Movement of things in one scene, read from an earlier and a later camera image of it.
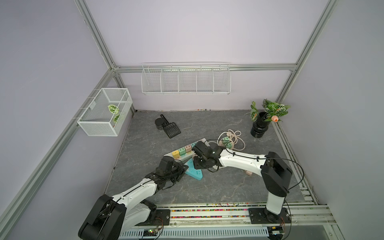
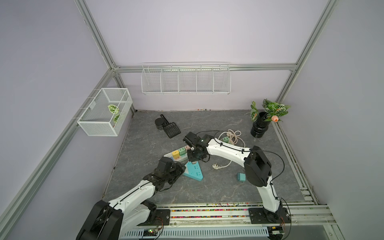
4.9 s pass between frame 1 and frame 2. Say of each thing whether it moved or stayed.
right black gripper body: moved
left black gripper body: stayed
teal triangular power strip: stayed
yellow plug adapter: stayed
